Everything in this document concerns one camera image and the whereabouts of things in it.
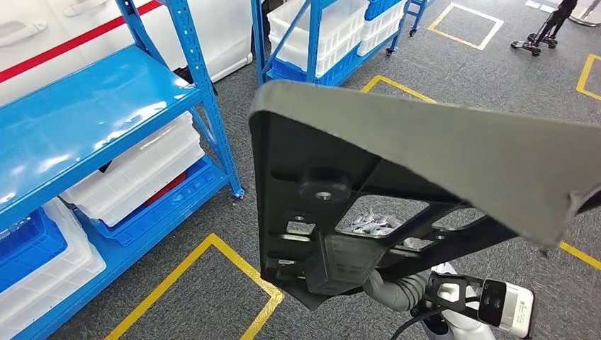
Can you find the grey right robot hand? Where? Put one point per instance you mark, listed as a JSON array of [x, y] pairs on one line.
[[371, 223]]

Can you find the black plastic bracket part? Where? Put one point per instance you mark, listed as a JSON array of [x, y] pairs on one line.
[[422, 141]]

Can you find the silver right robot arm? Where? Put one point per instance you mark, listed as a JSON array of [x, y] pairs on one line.
[[399, 291]]

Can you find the blue metal shelf rack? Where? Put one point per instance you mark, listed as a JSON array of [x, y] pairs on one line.
[[313, 42], [94, 94]]

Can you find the yellow floor tape square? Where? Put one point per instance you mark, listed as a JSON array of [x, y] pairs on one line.
[[404, 88], [178, 277]]

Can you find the blue plastic crate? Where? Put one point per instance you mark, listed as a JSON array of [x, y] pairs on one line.
[[286, 70], [382, 9], [28, 248], [188, 192]]

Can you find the red item in crate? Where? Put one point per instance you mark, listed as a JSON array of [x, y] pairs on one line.
[[164, 190]]

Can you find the white car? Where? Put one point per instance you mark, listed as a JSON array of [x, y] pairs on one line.
[[220, 28]]

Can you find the black wheeled stand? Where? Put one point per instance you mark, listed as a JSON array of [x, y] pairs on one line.
[[547, 28]]

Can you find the red barrier belt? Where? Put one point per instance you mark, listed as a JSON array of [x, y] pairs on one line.
[[70, 45]]

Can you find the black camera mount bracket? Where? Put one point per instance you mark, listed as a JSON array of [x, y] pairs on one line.
[[462, 284]]

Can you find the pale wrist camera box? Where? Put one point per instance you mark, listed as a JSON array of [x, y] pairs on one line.
[[514, 309]]

